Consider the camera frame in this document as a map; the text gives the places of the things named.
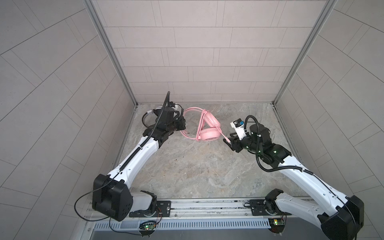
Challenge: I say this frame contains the white black gaming headphones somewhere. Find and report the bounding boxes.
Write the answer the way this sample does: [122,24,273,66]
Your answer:
[142,107,162,128]

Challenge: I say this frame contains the pink headphones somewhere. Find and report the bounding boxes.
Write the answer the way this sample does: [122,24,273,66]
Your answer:
[181,107,222,142]

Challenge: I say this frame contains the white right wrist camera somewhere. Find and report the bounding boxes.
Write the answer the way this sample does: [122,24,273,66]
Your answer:
[230,119,248,141]

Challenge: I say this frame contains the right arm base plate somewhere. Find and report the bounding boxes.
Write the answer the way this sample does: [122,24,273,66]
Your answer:
[243,200,291,217]

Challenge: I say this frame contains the aluminium right corner post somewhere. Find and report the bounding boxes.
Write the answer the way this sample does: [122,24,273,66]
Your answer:
[272,0,338,105]

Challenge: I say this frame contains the right circuit board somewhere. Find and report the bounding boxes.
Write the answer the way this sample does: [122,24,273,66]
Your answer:
[268,218,286,234]

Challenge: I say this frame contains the left circuit board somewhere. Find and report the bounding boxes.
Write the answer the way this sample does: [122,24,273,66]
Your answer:
[139,221,157,231]

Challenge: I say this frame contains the aluminium left corner post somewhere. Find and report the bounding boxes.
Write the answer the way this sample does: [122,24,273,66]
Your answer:
[83,0,138,106]

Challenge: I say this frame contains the circuit board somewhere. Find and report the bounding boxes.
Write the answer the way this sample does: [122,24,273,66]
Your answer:
[268,218,286,234]
[139,221,157,231]

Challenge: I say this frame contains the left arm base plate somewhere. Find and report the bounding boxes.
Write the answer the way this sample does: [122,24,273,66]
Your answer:
[129,201,172,218]

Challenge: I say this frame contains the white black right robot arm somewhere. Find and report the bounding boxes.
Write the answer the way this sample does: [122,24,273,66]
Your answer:
[223,115,364,240]

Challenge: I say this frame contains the aluminium corner post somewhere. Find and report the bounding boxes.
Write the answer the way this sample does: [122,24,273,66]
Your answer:
[83,0,138,106]
[272,0,338,105]

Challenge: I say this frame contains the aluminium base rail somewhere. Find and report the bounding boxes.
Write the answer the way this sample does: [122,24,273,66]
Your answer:
[82,196,335,223]

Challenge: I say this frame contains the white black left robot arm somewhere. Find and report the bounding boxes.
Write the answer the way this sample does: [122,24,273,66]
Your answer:
[92,94,186,222]

